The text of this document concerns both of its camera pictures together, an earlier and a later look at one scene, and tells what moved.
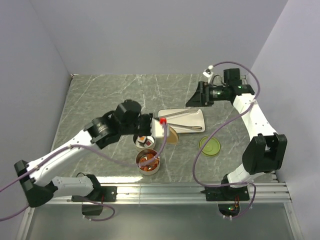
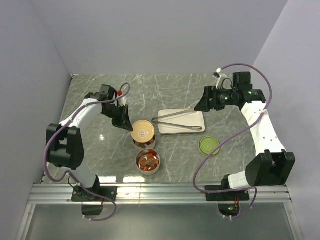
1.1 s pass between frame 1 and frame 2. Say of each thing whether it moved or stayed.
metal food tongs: stayed
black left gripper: moved
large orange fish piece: stayed
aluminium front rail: stayed
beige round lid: moved
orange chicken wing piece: stayed
